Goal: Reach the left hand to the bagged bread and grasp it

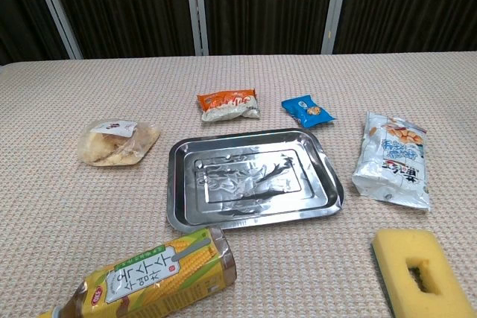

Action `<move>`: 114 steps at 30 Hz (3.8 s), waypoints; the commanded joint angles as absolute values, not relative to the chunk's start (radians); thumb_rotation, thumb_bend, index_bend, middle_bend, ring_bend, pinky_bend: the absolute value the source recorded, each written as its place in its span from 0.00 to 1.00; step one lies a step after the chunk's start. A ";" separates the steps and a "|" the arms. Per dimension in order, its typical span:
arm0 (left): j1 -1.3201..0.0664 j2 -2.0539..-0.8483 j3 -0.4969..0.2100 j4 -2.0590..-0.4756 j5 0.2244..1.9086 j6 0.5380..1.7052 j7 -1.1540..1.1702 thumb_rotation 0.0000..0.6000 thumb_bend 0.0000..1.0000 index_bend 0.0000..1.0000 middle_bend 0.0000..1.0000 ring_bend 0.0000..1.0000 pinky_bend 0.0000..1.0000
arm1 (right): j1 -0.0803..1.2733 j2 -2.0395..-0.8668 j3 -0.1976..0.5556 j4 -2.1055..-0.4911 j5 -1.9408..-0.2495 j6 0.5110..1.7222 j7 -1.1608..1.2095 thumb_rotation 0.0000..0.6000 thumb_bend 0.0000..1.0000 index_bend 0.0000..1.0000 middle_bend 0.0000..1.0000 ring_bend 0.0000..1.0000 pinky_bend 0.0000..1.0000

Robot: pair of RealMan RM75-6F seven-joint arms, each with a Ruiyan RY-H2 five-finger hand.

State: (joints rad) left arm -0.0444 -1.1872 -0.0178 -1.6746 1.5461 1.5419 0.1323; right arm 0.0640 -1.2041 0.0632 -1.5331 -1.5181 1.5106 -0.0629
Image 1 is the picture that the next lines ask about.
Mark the bread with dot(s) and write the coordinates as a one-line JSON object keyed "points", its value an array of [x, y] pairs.
{"points": [[112, 146]]}

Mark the silver metal tray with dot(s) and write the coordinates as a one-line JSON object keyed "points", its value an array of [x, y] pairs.
{"points": [[253, 180]]}

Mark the yellow sponge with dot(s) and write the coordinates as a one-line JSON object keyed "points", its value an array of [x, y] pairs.
{"points": [[402, 251]]}

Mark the orange and white snack packet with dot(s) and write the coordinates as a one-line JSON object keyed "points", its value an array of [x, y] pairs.
{"points": [[227, 105]]}

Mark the blue snack packet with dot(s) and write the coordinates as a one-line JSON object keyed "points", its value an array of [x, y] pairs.
{"points": [[305, 111]]}

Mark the black pleated curtain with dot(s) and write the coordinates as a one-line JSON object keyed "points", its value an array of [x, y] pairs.
{"points": [[261, 5]]}

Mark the beige woven tablecloth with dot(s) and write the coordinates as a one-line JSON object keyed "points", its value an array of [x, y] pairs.
{"points": [[112, 83]]}

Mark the white snack bag blue print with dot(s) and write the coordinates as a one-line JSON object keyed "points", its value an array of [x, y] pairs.
{"points": [[391, 169]]}

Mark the yellow corn tea bottle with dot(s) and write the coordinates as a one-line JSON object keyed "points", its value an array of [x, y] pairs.
{"points": [[149, 280]]}

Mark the grey metal frame post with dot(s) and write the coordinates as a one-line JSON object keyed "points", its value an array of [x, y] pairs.
{"points": [[195, 9], [335, 9], [56, 9]]}

